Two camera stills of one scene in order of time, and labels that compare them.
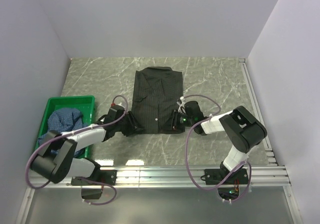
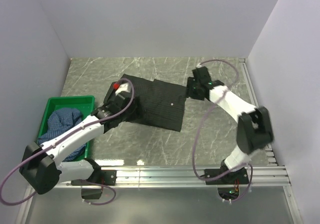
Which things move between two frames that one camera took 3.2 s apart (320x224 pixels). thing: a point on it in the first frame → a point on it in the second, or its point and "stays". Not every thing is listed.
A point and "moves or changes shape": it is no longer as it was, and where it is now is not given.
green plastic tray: [85, 103] stays
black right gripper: [175, 126] → [190, 93]
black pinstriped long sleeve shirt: [158, 91] moves or changes shape
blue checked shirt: [64, 121] stays
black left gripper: [133, 127] → [134, 108]
